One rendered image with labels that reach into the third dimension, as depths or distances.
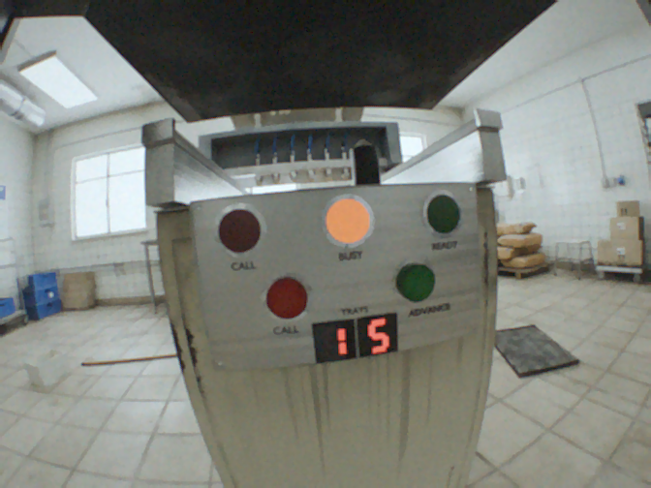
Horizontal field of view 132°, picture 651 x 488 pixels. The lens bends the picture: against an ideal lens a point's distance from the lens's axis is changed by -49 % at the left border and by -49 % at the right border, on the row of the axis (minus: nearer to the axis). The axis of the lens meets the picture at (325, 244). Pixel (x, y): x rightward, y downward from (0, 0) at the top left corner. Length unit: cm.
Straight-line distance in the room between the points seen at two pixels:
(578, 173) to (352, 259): 425
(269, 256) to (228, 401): 16
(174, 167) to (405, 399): 30
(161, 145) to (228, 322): 15
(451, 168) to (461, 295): 14
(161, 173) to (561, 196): 448
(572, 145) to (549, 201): 91
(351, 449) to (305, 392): 10
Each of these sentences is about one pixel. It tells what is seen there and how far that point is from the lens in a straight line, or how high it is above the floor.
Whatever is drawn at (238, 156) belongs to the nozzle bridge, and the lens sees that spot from 107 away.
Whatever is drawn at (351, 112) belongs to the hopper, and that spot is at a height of 124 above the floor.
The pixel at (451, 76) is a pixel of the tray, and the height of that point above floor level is 100.
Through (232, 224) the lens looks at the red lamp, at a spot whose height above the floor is 82.
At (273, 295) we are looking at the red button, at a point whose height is 76.
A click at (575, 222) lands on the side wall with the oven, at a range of 441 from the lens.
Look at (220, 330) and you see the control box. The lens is 23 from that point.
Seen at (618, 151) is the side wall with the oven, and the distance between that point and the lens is 420.
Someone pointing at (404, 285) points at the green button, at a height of 76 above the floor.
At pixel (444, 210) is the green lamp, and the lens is 24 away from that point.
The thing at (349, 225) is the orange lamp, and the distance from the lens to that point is 21.
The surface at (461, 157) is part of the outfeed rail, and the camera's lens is 30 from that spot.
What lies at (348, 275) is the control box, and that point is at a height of 77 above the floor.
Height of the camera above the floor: 81
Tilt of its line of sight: 3 degrees down
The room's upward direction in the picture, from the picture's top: 5 degrees counter-clockwise
